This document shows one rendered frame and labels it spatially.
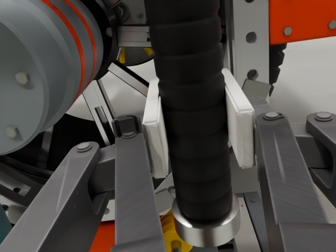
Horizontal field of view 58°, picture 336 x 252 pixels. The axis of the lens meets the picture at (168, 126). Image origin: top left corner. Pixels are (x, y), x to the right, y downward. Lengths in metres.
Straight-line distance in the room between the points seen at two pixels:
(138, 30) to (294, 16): 0.22
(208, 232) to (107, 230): 0.33
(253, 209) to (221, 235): 1.05
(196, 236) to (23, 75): 0.17
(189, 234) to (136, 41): 0.34
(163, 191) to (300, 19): 0.28
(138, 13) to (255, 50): 0.55
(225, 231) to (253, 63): 0.24
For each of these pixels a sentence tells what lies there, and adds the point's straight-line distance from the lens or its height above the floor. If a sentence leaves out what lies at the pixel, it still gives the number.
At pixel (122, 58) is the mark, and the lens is 0.95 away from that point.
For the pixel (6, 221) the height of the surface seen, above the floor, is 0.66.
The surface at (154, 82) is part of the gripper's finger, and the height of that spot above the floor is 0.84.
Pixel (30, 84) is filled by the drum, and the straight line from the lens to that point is 0.25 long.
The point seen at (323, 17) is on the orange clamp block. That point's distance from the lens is 0.40.
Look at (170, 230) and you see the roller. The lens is 0.52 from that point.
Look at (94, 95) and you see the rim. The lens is 0.51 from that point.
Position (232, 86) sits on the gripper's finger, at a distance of 0.16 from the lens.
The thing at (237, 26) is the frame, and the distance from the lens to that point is 0.37.
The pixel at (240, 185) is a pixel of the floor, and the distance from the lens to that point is 1.50.
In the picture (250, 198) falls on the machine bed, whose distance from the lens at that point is 1.29.
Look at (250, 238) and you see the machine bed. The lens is 1.14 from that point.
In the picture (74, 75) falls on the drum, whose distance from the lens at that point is 0.29.
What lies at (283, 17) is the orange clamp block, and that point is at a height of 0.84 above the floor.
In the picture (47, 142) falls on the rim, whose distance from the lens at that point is 0.57.
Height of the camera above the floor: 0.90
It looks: 25 degrees down
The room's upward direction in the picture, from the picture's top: 9 degrees counter-clockwise
